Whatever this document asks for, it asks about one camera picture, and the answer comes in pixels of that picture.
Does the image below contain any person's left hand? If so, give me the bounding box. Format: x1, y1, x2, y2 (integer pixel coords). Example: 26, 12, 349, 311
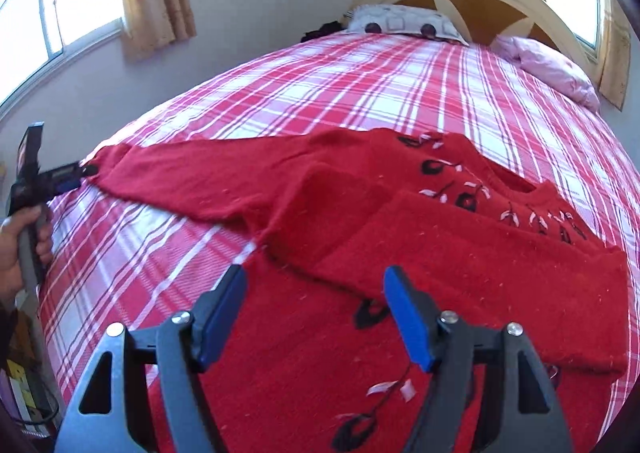
0, 213, 55, 306

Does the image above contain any grey patterned pillow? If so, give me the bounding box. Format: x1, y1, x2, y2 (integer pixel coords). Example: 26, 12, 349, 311
345, 4, 471, 46

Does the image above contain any pink pillow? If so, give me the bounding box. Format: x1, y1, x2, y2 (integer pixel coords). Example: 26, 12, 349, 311
492, 35, 601, 111

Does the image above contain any black cable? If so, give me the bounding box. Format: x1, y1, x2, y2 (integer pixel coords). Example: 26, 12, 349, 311
10, 373, 62, 434

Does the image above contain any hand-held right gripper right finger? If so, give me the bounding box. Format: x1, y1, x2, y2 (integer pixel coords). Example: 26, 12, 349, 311
382, 265, 576, 453

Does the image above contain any dark cloth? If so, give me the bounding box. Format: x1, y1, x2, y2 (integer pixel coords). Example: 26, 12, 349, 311
300, 20, 346, 44

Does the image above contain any red plaid bed blanket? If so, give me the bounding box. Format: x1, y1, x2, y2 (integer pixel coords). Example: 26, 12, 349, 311
37, 30, 640, 453

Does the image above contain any red knitted sweater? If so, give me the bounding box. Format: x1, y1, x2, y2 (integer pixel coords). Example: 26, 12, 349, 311
92, 128, 632, 453

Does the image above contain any yellow box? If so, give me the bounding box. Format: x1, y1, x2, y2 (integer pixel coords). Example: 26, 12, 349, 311
6, 358, 35, 426

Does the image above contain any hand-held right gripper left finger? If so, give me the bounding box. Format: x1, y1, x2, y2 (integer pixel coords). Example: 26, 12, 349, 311
54, 264, 249, 453

